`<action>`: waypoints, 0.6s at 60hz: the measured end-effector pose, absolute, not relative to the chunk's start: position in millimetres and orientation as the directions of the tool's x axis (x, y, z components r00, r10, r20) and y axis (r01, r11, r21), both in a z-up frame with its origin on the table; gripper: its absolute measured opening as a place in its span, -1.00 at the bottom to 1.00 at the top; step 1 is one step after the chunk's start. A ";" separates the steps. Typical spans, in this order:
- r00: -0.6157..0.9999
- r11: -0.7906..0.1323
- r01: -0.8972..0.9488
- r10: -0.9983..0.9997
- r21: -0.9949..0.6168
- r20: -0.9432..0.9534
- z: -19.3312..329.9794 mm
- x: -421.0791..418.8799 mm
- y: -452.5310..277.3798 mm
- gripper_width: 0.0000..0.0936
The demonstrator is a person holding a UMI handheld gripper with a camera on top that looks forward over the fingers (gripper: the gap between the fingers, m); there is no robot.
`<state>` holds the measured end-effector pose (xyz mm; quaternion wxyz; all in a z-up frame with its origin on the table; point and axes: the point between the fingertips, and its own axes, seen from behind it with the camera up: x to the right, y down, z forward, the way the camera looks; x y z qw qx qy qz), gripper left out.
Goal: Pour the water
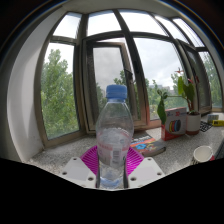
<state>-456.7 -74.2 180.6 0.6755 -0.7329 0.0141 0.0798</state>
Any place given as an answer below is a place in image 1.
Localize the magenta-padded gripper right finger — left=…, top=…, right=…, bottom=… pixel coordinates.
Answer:
left=125, top=146, right=165, bottom=190

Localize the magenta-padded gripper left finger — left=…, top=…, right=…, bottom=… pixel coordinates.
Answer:
left=60, top=145, right=100, bottom=189

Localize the clear blue-capped water bottle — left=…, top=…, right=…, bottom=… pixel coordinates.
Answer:
left=95, top=84, right=135, bottom=190

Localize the white red filament box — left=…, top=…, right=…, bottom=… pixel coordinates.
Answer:
left=160, top=106, right=188, bottom=141

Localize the white cup with black letters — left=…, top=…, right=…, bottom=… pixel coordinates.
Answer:
left=190, top=145, right=215, bottom=166

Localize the potted plant in white pot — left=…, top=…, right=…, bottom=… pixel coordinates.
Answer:
left=156, top=68, right=202, bottom=136

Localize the black lattice trivet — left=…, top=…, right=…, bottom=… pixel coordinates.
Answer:
left=199, top=120, right=213, bottom=133

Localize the small pale blue box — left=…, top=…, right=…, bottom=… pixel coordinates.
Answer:
left=207, top=114, right=220, bottom=123

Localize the yellow flat box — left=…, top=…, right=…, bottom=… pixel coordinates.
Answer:
left=211, top=119, right=224, bottom=127

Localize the brown framed window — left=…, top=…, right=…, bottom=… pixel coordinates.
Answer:
left=34, top=9, right=223, bottom=148

